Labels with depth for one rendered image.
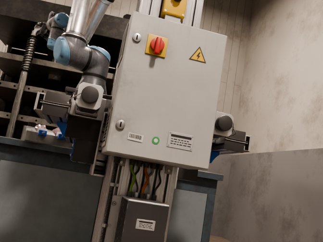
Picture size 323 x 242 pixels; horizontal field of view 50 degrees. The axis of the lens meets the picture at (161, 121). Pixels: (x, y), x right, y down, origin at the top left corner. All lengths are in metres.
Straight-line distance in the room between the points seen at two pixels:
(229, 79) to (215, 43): 4.75
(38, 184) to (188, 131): 1.21
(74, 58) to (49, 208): 0.92
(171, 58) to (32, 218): 1.34
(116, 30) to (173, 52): 1.92
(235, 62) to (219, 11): 0.92
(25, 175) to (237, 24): 4.93
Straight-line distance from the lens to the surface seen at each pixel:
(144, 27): 1.17
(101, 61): 1.67
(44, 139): 2.06
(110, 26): 3.07
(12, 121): 3.00
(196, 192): 2.14
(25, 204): 2.15
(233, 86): 5.97
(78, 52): 1.62
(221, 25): 6.22
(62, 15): 1.93
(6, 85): 3.13
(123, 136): 1.08
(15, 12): 3.21
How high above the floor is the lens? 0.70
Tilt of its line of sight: 10 degrees up
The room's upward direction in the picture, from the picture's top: 10 degrees clockwise
